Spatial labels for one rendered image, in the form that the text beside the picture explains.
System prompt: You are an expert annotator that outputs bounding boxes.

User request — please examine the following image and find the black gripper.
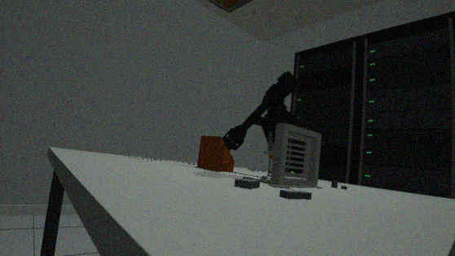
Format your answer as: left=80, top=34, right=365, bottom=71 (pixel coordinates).
left=253, top=99, right=298, bottom=144

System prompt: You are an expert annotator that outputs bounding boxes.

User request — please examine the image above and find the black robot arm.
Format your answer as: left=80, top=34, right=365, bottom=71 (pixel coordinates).
left=222, top=71, right=300, bottom=152

